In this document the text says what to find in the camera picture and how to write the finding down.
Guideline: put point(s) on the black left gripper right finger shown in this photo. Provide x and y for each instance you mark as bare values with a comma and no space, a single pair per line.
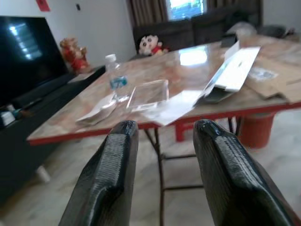
228,183

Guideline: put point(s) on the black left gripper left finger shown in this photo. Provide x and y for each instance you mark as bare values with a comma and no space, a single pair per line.
108,179

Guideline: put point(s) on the orange rubbish bin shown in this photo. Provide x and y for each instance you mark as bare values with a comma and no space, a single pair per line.
256,131

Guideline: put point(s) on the white tissue packet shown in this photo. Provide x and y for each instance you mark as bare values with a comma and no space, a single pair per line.
96,115

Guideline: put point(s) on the red plastic stool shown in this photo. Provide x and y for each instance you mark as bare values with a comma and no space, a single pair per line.
183,128

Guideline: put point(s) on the black TV cabinet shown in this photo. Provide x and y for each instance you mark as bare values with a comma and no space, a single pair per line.
23,141

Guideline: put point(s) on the white paper sheet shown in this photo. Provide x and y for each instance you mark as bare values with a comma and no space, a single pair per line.
174,108

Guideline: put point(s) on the clear plastic container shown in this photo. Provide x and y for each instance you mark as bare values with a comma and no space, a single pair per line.
150,94

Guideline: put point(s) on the clear plastic water bottle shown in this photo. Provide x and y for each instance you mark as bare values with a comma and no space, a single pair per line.
117,80

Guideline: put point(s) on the long white carton box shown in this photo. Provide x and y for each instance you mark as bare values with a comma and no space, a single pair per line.
235,73

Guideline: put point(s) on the flat brown cardboard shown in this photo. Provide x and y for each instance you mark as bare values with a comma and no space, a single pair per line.
282,84

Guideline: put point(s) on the marble top folding table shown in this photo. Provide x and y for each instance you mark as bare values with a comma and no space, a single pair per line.
188,66

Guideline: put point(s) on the red gold figurine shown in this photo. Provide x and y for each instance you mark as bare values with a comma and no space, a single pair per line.
75,56

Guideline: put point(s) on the cartoon boy plush doll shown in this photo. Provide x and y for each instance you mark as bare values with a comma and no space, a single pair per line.
150,46

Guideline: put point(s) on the black flat television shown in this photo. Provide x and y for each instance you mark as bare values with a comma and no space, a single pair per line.
26,61

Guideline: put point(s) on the dark fabric sofa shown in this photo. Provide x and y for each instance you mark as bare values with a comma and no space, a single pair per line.
178,33

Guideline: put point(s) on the brown curtain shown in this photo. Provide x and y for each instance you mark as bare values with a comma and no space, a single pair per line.
148,11

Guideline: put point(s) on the bright window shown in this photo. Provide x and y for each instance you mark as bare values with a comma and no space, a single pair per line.
185,8

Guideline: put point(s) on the red paper wall decoration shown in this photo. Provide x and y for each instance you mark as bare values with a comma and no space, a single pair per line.
42,5

